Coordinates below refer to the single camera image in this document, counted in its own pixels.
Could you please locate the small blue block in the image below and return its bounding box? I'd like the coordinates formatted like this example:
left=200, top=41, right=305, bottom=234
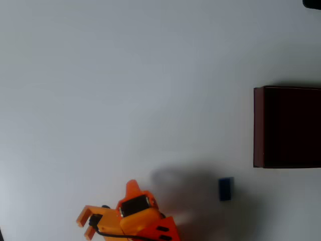
left=218, top=176, right=235, bottom=202

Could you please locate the dark red box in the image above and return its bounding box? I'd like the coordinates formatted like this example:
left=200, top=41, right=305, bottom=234
left=253, top=85, right=321, bottom=169

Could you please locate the black object at table edge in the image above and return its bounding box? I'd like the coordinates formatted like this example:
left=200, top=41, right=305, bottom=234
left=302, top=0, right=321, bottom=11

